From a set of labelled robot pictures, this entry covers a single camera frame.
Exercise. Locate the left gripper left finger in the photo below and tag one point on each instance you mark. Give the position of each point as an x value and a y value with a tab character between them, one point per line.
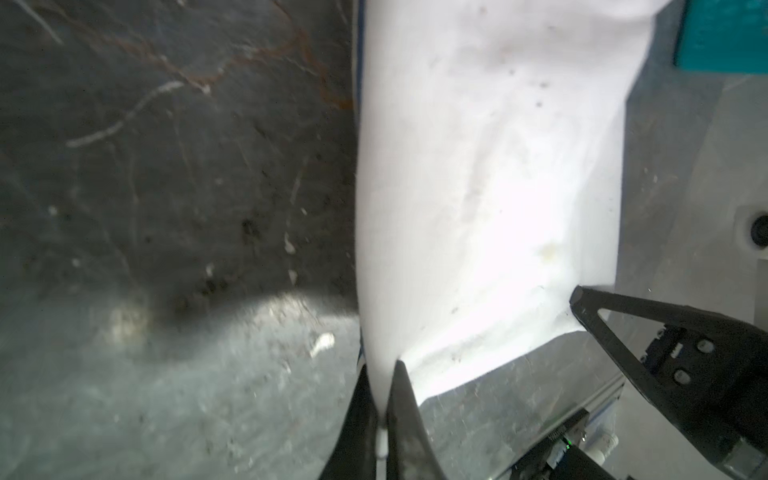
354	455

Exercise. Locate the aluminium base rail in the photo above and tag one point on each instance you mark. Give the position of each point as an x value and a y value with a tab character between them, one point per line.
577	445

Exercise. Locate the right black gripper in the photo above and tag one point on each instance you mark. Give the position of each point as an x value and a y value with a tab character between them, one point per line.
705	372

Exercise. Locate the teal plastic basket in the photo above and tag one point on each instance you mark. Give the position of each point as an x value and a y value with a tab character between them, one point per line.
723	36

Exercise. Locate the white navy tank top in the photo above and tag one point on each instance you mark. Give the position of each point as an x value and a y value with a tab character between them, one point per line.
489	172

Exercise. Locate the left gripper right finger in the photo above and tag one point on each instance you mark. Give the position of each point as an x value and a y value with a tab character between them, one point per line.
410	455

